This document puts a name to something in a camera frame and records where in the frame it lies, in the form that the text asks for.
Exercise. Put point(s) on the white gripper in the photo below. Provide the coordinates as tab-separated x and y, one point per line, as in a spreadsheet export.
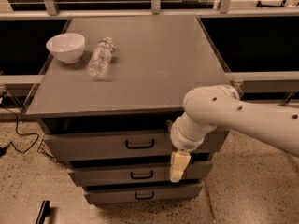
184	141

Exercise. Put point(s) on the grey top drawer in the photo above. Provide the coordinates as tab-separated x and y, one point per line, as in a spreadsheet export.
110	145

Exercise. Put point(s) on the grey drawer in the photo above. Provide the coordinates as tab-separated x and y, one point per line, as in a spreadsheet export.
120	175
143	194
110	145

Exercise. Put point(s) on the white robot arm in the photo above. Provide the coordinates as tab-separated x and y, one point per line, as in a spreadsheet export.
211	107

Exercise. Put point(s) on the grey drawer cabinet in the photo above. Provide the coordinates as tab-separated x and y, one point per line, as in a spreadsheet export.
157	59

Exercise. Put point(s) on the grey bottom drawer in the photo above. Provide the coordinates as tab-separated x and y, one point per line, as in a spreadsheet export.
143	194

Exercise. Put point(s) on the grey middle drawer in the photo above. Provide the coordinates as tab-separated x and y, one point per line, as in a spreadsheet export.
120	175

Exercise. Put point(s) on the clear plastic water bottle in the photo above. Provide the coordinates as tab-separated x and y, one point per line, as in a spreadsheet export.
100	60

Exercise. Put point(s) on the white ceramic bowl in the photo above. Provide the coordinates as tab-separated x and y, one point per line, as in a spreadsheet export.
66	48

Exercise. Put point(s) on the black bar on floor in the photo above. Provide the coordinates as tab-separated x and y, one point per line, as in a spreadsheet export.
44	211

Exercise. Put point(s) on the black wire basket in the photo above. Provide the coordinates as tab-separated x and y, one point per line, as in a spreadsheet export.
45	151

